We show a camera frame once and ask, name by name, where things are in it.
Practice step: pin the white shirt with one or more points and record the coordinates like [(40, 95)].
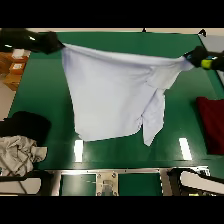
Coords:
[(106, 96)]

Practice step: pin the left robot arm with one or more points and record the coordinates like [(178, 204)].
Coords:
[(23, 39)]

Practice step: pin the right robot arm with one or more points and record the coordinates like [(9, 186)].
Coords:
[(200, 57)]

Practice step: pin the black garment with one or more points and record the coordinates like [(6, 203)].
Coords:
[(26, 125)]

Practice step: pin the red garment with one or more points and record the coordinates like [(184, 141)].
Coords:
[(213, 123)]

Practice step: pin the grey garment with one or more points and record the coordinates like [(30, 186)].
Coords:
[(16, 153)]

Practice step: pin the brown cardboard box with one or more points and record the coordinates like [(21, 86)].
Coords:
[(12, 81), (16, 67)]

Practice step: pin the silver frame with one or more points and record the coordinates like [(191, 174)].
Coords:
[(107, 181)]

